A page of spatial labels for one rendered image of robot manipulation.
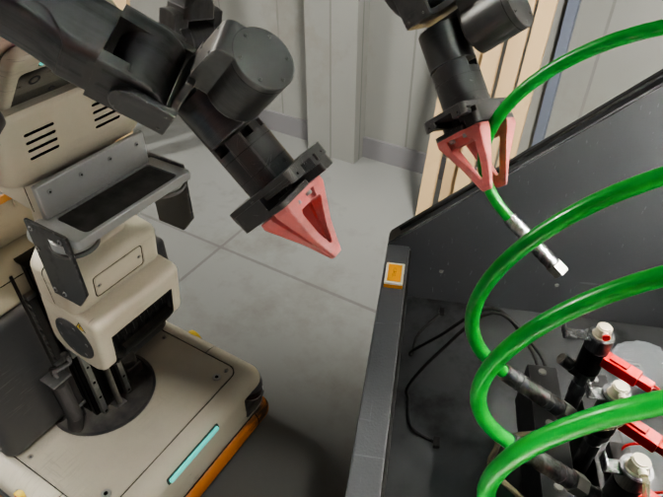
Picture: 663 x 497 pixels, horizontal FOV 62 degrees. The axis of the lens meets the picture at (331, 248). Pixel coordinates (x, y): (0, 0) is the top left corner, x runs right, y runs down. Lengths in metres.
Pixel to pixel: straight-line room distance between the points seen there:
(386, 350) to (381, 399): 0.08
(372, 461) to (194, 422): 0.93
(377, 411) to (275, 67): 0.45
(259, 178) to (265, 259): 1.92
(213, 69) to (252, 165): 0.09
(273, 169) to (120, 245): 0.67
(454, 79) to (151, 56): 0.34
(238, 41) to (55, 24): 0.14
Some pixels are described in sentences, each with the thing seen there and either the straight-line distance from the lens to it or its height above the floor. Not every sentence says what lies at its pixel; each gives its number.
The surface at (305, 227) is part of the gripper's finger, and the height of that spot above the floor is 1.24.
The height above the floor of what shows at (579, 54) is 1.37.
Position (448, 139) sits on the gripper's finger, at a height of 1.25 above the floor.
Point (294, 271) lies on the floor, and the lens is 2.37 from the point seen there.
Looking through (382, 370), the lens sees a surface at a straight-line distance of 0.78.
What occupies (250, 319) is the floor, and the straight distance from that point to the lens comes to 2.18.
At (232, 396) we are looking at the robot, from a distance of 1.62.
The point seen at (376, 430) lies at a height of 0.95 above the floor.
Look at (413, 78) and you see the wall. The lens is 2.88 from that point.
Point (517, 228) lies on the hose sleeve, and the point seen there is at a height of 1.15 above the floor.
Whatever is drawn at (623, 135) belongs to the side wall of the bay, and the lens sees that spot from 0.90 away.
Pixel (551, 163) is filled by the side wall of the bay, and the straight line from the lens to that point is 0.90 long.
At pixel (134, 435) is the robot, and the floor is 0.28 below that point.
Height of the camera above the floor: 1.56
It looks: 39 degrees down
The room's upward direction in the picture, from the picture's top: straight up
